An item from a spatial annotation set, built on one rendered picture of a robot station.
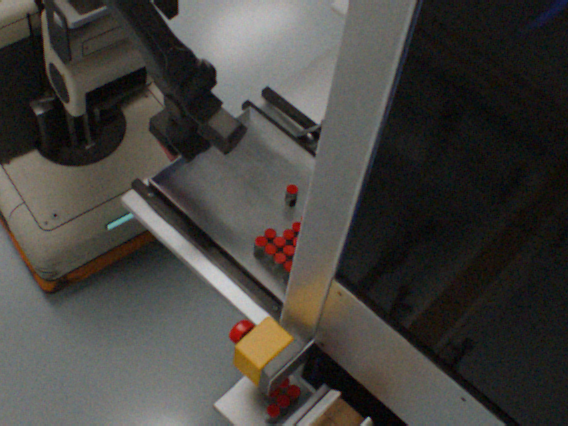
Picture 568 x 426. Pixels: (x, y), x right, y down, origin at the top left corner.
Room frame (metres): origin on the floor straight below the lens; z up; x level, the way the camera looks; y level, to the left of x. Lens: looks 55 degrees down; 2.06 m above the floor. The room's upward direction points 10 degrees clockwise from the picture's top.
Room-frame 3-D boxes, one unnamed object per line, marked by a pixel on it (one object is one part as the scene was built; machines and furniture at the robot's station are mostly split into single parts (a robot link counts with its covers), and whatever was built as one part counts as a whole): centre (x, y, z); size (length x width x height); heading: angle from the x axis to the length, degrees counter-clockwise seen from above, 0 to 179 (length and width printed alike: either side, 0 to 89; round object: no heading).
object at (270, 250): (0.76, -0.03, 0.90); 0.18 x 0.02 x 0.05; 145
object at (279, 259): (0.75, -0.05, 0.90); 0.18 x 0.02 x 0.05; 145
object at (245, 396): (0.44, -0.04, 0.87); 0.14 x 0.13 x 0.02; 55
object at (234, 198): (0.81, 0.04, 0.90); 0.34 x 0.26 x 0.04; 55
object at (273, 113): (1.01, 0.02, 0.91); 0.14 x 0.03 x 0.06; 55
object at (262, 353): (0.48, -0.01, 1.00); 0.08 x 0.07 x 0.07; 55
